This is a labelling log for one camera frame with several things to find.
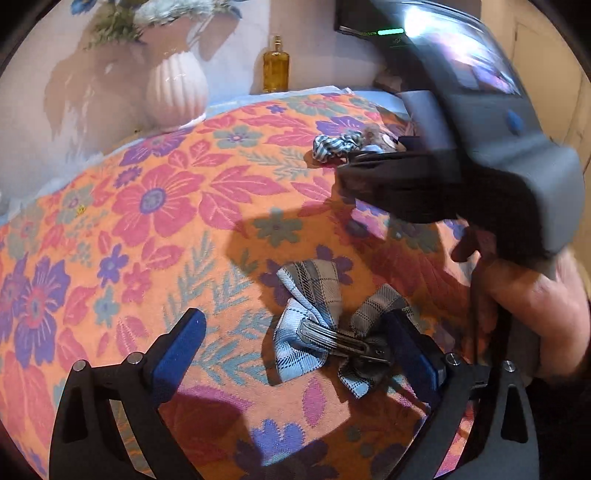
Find blue and white flower bouquet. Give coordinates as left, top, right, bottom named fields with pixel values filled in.
left=71, top=0, right=243, bottom=47

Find black monitor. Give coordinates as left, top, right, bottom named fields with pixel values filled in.
left=335, top=0, right=407, bottom=40

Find brown hedgehog plush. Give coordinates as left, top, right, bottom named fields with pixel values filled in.
left=360, top=127, right=400, bottom=153

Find person's right hand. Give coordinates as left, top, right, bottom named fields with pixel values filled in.
left=450, top=226, right=591, bottom=384

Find amber glass bottle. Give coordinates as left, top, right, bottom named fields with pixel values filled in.
left=262, top=35, right=291, bottom=94

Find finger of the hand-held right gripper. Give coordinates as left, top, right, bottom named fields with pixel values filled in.
left=337, top=150, right=462, bottom=224

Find plaid bow hair clip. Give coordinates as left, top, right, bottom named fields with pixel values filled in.
left=270, top=259, right=416, bottom=400

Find white ribbed vase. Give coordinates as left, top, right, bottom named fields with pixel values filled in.
left=145, top=51, right=208, bottom=127

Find orange floral tablecloth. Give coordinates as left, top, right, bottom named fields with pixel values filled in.
left=0, top=85, right=485, bottom=480

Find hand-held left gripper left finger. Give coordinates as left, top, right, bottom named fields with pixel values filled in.
left=48, top=308, right=207, bottom=480

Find blue gingham scrunchie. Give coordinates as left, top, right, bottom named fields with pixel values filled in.
left=311, top=130, right=365, bottom=164

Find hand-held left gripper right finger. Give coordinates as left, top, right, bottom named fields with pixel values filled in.
left=385, top=308, right=541, bottom=480

